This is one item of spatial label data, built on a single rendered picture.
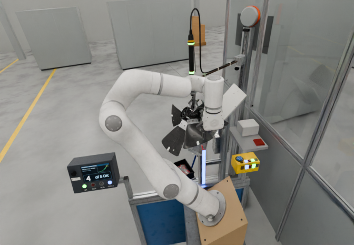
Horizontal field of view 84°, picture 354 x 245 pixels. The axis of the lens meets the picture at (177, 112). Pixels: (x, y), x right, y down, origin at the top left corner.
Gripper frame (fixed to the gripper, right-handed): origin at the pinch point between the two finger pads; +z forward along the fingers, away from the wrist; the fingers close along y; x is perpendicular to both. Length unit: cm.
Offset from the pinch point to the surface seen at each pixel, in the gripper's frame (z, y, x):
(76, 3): -61, -400, 1207
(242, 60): -11, 52, 83
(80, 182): 28, -77, 8
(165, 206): 74, -30, 14
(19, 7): -63, -665, 1152
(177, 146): 45, -14, 47
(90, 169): 21, -70, 10
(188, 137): 27.0, -6.6, 34.1
